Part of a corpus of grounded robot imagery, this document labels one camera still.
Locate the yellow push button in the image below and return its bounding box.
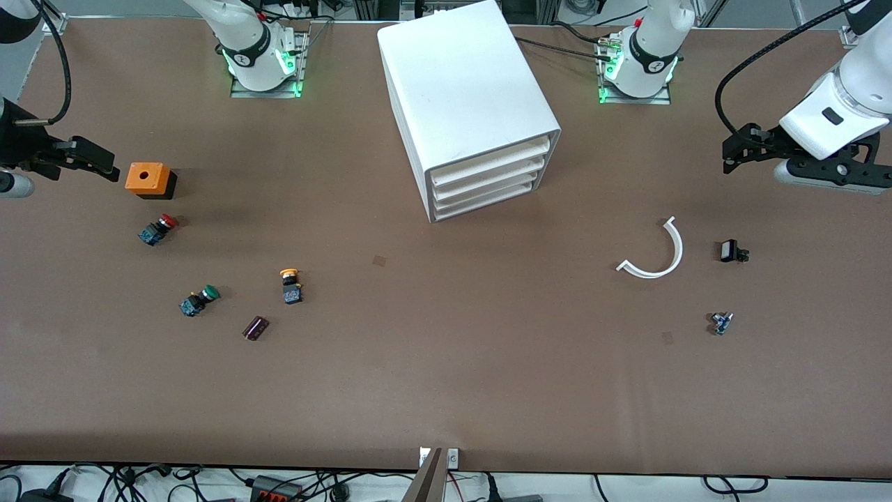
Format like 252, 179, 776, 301
279, 268, 304, 305

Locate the white plastic drawer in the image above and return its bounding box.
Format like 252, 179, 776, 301
426, 137, 556, 186
433, 174, 540, 209
435, 185, 537, 220
431, 162, 543, 199

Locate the red push button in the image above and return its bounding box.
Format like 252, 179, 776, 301
138, 214, 179, 246

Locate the green push button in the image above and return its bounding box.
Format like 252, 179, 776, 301
179, 284, 221, 318

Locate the white drawer cabinet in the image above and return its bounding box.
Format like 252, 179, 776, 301
377, 0, 562, 224

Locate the orange box with hole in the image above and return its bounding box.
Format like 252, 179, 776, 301
125, 162, 177, 201

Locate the black power strip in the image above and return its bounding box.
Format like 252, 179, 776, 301
249, 475, 305, 502

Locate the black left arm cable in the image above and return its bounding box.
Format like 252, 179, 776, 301
716, 0, 859, 138

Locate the white curved plastic bracket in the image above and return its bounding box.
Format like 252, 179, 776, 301
616, 216, 684, 280

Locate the black table cable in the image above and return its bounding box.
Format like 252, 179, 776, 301
516, 36, 614, 61

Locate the grey camera mount beam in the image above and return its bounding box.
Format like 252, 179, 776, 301
403, 448, 444, 502

